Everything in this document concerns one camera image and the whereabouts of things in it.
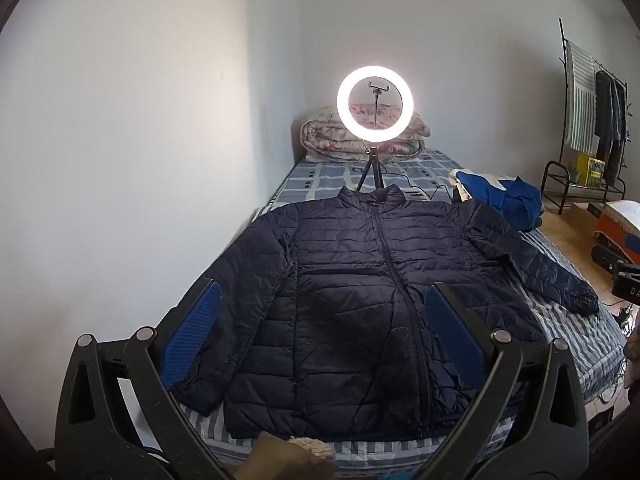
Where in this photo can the folded floral quilt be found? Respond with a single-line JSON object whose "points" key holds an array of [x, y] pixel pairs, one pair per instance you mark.
{"points": [[325, 141]]}

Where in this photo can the black metal clothes rack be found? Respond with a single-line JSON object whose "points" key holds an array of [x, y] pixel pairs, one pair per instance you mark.
{"points": [[562, 45]]}

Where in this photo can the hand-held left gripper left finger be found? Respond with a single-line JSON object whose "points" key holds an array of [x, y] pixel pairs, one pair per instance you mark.
{"points": [[192, 327]]}

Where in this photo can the blue garment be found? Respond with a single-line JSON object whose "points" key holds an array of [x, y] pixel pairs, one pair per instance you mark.
{"points": [[517, 200]]}

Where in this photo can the yellow box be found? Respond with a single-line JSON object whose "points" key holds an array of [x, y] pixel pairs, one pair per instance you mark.
{"points": [[590, 170]]}

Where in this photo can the beige fluffy garment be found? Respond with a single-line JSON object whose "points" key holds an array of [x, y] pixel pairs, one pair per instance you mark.
{"points": [[295, 457]]}

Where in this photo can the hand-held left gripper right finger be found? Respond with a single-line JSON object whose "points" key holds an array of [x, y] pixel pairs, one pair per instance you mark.
{"points": [[452, 327]]}

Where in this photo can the bed with striped sheet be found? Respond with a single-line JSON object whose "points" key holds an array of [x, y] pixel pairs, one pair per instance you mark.
{"points": [[575, 342]]}

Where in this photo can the orange box with white cover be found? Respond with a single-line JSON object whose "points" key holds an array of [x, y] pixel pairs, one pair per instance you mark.
{"points": [[620, 220]]}

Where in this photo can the navy quilted puffer jacket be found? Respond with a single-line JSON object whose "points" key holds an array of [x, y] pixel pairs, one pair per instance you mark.
{"points": [[345, 280]]}

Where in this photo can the dark hanging clothes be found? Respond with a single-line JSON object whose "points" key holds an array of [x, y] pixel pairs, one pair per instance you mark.
{"points": [[607, 120]]}

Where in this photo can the cream cloth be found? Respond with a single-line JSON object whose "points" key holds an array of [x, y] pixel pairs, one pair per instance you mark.
{"points": [[462, 193]]}

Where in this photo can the black phone holder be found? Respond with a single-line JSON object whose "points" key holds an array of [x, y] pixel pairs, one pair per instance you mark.
{"points": [[378, 87]]}

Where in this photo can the striped hanging towel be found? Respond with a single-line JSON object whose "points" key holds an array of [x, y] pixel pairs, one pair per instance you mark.
{"points": [[580, 100]]}

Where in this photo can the black tripod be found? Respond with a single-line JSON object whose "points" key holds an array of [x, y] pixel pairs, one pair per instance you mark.
{"points": [[372, 162]]}

